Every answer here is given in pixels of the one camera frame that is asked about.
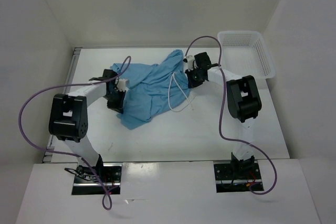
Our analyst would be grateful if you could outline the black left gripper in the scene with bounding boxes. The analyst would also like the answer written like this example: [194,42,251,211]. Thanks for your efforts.
[103,88,125,113]

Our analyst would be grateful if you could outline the white shorts drawstring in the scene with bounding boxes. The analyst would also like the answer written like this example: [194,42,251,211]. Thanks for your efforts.
[167,73,194,113]

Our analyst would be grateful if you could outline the light blue mesh shorts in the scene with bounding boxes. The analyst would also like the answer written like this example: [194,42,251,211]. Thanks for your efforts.
[117,49,191,130]

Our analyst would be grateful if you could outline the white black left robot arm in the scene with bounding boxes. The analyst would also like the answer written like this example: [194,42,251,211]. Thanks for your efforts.
[48,69,129,182]

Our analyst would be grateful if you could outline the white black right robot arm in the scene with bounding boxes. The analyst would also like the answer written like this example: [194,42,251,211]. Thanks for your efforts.
[183,52,262,179]

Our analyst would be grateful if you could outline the white plastic mesh basket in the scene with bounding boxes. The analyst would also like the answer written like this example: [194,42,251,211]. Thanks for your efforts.
[217,30,276,79]

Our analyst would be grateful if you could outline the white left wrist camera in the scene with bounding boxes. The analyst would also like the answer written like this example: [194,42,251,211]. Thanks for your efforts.
[115,78,129,92]

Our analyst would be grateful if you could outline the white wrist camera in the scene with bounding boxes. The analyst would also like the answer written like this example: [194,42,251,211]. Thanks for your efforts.
[183,55,197,70]
[115,78,129,92]

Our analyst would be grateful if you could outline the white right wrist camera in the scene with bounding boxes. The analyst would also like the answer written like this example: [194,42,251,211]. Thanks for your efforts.
[183,55,197,70]

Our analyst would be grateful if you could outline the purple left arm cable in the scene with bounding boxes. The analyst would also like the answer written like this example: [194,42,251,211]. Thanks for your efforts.
[18,56,132,211]

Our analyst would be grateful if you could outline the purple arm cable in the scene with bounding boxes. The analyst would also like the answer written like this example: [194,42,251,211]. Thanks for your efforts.
[18,56,132,211]
[185,35,278,195]

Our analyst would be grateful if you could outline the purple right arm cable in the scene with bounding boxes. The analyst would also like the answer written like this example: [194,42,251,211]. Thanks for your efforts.
[185,35,278,195]

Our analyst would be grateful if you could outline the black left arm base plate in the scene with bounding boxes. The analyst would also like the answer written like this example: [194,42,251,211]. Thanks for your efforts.
[71,163,123,196]

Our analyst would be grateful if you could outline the aluminium table edge rail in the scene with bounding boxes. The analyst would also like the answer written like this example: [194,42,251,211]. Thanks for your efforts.
[42,47,81,163]

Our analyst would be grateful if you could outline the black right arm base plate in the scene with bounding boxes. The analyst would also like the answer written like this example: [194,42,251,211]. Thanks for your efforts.
[213,162,264,193]

